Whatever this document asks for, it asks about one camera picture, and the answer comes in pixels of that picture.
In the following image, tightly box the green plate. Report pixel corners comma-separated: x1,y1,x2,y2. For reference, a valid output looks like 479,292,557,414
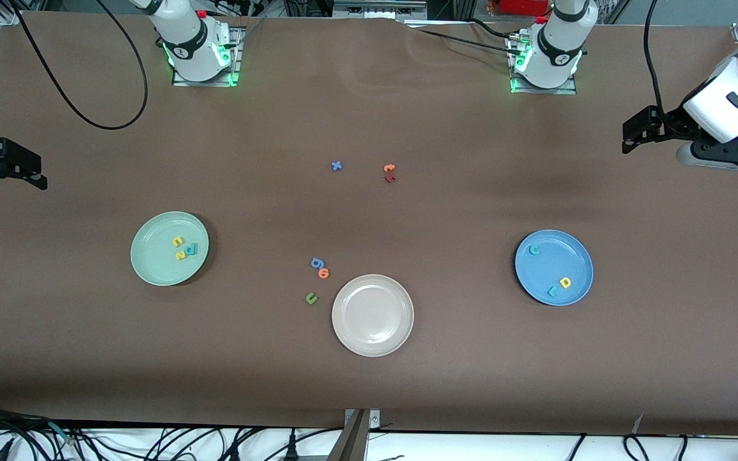
131,211,210,286

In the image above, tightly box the blue plate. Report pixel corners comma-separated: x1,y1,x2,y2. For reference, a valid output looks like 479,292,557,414
514,229,595,307

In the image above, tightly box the red box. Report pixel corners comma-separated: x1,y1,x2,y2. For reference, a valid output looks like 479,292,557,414
499,0,552,17

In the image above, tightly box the brown table cover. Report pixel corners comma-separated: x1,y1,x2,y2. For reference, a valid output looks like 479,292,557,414
0,10,738,436

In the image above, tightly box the grey metal device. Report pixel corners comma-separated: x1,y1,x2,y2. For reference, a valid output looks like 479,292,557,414
332,0,429,20

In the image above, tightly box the beige plate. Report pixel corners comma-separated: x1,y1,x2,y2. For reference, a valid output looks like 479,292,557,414
332,274,415,357

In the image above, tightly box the black table cable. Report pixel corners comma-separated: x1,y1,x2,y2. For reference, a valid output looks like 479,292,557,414
401,18,527,56

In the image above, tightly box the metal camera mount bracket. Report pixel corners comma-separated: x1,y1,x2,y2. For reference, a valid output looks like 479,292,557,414
327,408,381,461

